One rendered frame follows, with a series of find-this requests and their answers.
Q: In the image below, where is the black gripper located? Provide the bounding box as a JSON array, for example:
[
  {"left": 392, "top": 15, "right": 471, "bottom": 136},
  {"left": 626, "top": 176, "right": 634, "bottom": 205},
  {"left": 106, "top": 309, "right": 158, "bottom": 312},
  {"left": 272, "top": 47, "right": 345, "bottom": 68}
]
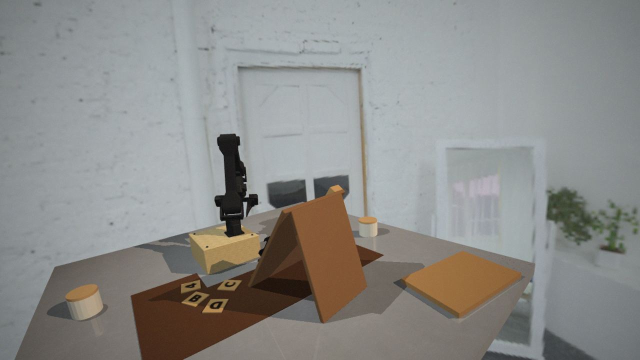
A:
[{"left": 214, "top": 184, "right": 259, "bottom": 217}]

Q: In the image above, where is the beige cylindrical container with brown lid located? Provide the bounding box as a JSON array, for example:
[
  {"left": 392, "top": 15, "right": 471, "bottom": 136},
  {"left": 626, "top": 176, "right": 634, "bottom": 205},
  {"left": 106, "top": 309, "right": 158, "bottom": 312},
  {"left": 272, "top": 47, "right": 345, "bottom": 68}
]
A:
[
  {"left": 65, "top": 284, "right": 104, "bottom": 321},
  {"left": 359, "top": 216, "right": 378, "bottom": 238}
]

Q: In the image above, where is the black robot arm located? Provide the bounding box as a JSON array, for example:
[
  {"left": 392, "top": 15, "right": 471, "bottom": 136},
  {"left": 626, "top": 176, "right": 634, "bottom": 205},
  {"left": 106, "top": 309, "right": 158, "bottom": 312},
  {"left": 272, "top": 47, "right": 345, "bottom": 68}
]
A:
[{"left": 217, "top": 133, "right": 247, "bottom": 238}]

